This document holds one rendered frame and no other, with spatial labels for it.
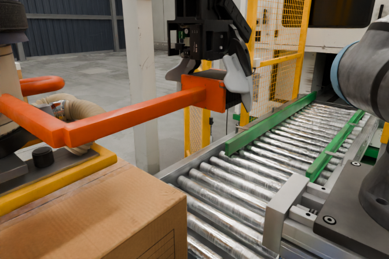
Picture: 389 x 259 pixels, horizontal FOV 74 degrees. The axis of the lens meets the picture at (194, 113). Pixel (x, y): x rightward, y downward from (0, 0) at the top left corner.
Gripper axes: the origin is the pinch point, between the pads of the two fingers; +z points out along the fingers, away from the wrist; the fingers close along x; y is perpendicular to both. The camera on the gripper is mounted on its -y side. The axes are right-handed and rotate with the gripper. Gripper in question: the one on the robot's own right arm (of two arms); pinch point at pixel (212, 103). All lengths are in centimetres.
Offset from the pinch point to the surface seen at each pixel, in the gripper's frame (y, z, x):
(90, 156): 17.1, 7.7, -12.7
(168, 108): 12.6, -2.7, 1.8
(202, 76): 3.3, -5.3, 0.3
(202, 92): 5.3, -3.4, 1.8
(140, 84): -78, 27, -118
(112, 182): 8.7, 21.1, -21.6
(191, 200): -37, 61, -36
